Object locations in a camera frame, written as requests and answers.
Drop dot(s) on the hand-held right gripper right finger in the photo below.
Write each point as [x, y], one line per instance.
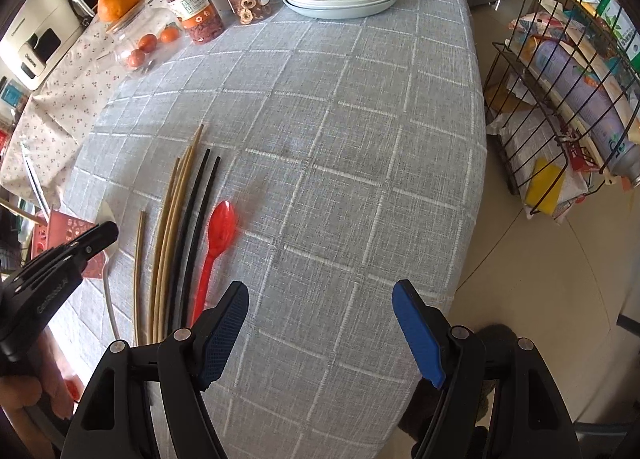
[417, 334]

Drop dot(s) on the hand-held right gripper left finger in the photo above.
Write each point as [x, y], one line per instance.
[225, 334]

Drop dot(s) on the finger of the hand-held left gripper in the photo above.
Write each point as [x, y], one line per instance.
[95, 239]

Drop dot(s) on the red perforated utensil holder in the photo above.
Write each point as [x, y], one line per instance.
[70, 229]

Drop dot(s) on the wooden chopstick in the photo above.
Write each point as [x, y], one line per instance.
[138, 279]
[160, 229]
[166, 229]
[172, 229]

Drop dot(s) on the black chopstick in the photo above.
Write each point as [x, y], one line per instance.
[184, 229]
[199, 229]

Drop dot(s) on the red plastic spoon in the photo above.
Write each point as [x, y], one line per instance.
[222, 229]

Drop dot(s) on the person's left hand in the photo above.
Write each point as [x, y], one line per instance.
[20, 389]

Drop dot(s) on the pink cloth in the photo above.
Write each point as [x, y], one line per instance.
[57, 374]

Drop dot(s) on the red plastic object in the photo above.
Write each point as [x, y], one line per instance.
[75, 389]

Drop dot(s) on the white floral tablecloth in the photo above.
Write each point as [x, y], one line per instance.
[65, 89]

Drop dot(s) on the teal box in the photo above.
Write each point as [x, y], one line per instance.
[10, 95]

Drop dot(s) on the small orange fruit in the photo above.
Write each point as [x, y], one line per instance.
[147, 42]
[137, 59]
[170, 34]

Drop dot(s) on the yellow packet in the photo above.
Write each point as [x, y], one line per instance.
[545, 186]

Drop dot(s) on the white plastic bag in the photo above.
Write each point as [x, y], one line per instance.
[520, 139]

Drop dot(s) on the glass jar with wooden lid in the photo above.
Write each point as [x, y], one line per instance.
[150, 21]

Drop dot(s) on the white countertop appliance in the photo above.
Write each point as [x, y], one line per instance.
[30, 14]

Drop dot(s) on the large orange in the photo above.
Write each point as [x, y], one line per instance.
[119, 0]

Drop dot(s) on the plastic jar of red berries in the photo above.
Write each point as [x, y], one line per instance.
[195, 14]

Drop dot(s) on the green printed box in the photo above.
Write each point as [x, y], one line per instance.
[620, 24]

